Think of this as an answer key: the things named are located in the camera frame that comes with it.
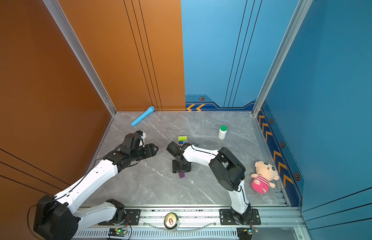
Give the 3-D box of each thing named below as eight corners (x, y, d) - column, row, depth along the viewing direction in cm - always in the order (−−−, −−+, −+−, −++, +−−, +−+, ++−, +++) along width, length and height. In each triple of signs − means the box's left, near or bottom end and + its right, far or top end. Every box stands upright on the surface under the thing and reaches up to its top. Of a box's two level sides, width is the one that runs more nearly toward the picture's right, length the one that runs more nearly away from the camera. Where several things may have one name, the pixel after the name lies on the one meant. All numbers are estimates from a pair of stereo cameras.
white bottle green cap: (218, 139, 106) (220, 131, 98) (217, 134, 109) (219, 125, 102) (225, 139, 106) (227, 131, 98) (224, 134, 109) (226, 125, 102)
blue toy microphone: (132, 126, 114) (131, 123, 111) (151, 108, 127) (151, 105, 124) (136, 128, 112) (135, 125, 110) (155, 109, 125) (154, 106, 123)
